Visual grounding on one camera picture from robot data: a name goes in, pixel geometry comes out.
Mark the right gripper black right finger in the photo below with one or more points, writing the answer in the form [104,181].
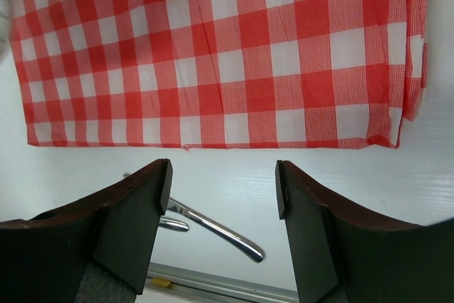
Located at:
[342,250]

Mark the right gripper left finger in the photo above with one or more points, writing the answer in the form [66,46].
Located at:
[96,249]

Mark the red white checkered cloth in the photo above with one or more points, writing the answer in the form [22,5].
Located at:
[219,73]

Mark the silver fork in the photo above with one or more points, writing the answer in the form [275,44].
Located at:
[173,225]

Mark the silver table knife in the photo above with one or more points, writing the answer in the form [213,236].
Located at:
[243,244]

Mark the aluminium front rail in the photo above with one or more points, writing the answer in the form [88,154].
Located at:
[202,287]

